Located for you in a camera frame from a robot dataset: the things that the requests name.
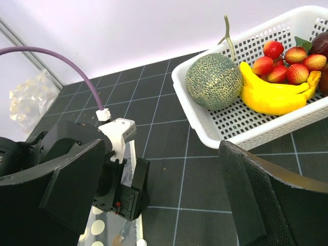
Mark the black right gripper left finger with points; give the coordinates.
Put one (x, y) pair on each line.
(49, 204)

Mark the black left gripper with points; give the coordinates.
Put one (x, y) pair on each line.
(59, 140)

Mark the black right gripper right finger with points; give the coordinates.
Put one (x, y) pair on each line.
(272, 205)

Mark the clear dotted zip bag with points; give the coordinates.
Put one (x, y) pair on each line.
(110, 219)

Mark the clear bag of snacks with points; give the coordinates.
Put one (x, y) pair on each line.
(32, 99)

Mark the white plastic basket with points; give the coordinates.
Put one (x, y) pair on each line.
(260, 114)

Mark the yellow banana bunch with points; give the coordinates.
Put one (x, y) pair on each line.
(272, 99)

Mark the green netted melon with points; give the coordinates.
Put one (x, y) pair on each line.
(214, 81)

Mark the small dark red fruit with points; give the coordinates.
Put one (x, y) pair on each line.
(323, 83)

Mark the red lychee cluster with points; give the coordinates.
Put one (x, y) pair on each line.
(292, 67)

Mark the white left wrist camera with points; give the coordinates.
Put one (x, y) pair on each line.
(118, 131)

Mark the aluminium corner post left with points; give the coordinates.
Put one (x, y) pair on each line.
(38, 63)

